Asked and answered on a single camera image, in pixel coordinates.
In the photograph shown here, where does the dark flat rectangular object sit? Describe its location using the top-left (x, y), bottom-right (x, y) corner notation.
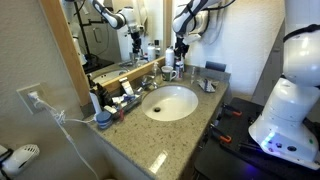
top-left (205, 60), bottom-right (227, 73)

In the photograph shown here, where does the blue white blister pack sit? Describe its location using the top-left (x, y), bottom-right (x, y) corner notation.
top-left (202, 79), bottom-right (215, 93)

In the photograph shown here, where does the wood framed wall mirror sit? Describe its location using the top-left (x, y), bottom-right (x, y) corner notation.
top-left (39, 0), bottom-right (173, 108)

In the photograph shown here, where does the blue round container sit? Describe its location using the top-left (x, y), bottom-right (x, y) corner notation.
top-left (95, 110), bottom-right (114, 130)

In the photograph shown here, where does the large white bottle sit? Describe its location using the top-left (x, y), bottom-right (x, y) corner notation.
top-left (165, 46), bottom-right (176, 68)

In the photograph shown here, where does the striped standing tube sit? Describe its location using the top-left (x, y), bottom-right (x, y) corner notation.
top-left (118, 77), bottom-right (135, 97)

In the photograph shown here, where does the small clear spray bottle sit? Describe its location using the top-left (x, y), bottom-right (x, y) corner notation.
top-left (190, 66), bottom-right (197, 85)

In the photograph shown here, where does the tall white bottle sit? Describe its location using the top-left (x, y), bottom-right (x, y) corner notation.
top-left (89, 90), bottom-right (103, 116)

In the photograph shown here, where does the white wall hair dryer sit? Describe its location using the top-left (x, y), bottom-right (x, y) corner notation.
top-left (0, 143), bottom-right (41, 180)

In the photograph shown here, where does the clear blister pack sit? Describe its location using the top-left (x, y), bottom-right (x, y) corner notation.
top-left (197, 78), bottom-right (220, 94)

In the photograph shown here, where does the white blue toothpaste tube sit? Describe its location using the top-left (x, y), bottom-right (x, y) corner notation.
top-left (111, 94), bottom-right (136, 105)

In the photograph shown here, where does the orange handled black clamp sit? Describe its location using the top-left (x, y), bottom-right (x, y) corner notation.
top-left (220, 103), bottom-right (244, 118)
top-left (209, 124), bottom-right (233, 145)

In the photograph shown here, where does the white oval sink basin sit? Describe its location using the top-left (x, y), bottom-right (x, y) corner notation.
top-left (141, 84), bottom-right (200, 123)

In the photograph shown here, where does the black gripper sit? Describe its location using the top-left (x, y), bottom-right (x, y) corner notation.
top-left (175, 35), bottom-right (191, 62)

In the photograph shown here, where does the white power cable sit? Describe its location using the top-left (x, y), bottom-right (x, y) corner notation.
top-left (33, 98), bottom-right (102, 180)

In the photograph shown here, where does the black robot platform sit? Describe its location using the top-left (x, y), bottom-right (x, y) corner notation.
top-left (193, 96), bottom-right (320, 180)

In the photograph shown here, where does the white wall outlet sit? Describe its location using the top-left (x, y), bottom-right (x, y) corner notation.
top-left (16, 83), bottom-right (47, 115)

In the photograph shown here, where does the white mug with dark print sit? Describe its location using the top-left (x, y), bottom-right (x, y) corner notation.
top-left (160, 65), bottom-right (178, 83)

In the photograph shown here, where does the clear pump bottle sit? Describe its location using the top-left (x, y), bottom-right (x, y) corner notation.
top-left (151, 61), bottom-right (161, 80)

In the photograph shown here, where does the chrome faucet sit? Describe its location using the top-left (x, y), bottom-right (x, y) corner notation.
top-left (134, 74), bottom-right (160, 93)

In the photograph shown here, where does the black bottle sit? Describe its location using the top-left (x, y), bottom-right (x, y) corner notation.
top-left (87, 74), bottom-right (113, 108)

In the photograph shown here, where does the white power plug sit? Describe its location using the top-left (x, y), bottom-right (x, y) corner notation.
top-left (27, 91), bottom-right (42, 104)

